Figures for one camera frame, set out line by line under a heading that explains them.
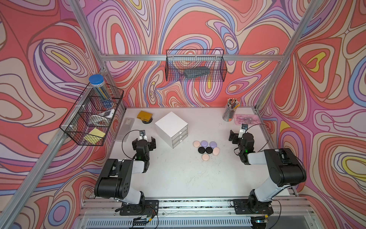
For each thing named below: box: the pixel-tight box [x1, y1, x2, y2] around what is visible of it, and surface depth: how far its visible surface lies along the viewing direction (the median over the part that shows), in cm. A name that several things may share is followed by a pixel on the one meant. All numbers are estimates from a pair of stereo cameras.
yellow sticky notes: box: [83, 127, 106, 145], surface depth 73 cm
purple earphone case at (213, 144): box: [209, 141, 217, 149], surface depth 98 cm
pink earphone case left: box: [192, 140, 201, 148], surface depth 98 cm
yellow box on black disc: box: [136, 110, 153, 123], surface depth 110 cm
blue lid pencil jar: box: [88, 73, 113, 109], surface depth 76 cm
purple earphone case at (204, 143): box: [200, 140, 209, 148], surface depth 98 cm
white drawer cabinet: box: [154, 111, 189, 149], surface depth 95 cm
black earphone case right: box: [205, 146, 214, 155], surface depth 95 cm
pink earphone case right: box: [212, 146, 221, 157], surface depth 95 cm
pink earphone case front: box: [201, 153, 210, 162], surface depth 93 cm
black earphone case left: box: [197, 146, 206, 154], surface depth 96 cm
